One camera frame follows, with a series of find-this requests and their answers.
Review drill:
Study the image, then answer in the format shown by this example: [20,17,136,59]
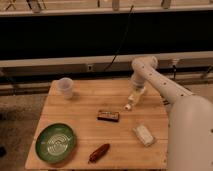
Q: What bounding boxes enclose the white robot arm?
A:
[131,56,213,171]

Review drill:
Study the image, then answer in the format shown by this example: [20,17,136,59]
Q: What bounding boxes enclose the black hanging cable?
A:
[102,4,135,72]

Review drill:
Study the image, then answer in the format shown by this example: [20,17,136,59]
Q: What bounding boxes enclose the wooden slatted table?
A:
[24,79,171,171]

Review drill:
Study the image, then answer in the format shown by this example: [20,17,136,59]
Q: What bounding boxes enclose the white plastic bottle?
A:
[124,93,140,111]

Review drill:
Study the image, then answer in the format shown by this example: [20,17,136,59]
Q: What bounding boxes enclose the clear plastic cup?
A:
[57,77,73,99]

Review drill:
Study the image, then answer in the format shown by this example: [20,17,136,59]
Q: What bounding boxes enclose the red brown sausage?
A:
[89,143,110,163]

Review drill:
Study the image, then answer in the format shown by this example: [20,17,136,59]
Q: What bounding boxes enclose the dark brown rectangular block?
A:
[97,110,119,122]

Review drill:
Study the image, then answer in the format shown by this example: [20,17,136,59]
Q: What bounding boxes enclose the green ceramic bowl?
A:
[35,123,77,164]

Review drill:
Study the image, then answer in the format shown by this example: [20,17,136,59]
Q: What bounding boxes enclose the white wrapped packet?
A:
[133,124,155,147]

